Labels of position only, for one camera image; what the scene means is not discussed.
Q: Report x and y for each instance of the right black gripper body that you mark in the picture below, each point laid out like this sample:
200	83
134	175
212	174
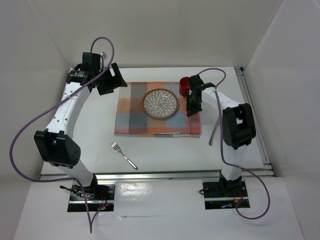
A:
193	105

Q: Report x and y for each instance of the red mug black handle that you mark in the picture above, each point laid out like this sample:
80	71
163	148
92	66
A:
184	87

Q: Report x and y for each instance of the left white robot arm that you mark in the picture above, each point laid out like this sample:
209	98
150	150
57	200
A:
55	144

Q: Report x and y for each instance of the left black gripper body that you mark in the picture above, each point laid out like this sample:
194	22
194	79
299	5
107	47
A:
105	82

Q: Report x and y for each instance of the patterned ceramic plate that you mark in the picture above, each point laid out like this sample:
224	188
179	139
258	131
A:
160	103

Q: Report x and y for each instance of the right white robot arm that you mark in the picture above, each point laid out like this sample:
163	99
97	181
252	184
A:
237	128

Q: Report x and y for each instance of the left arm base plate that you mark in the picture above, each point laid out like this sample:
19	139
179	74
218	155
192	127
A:
103	200

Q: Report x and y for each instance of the aluminium frame rail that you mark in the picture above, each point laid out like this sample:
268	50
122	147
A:
155	157

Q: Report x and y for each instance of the checkered orange grey cloth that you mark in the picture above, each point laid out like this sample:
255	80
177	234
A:
132	121

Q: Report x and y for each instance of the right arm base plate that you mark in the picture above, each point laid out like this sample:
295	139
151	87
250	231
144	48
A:
217	199

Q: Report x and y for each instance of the silver fork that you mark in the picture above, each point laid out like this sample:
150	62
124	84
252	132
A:
117	148

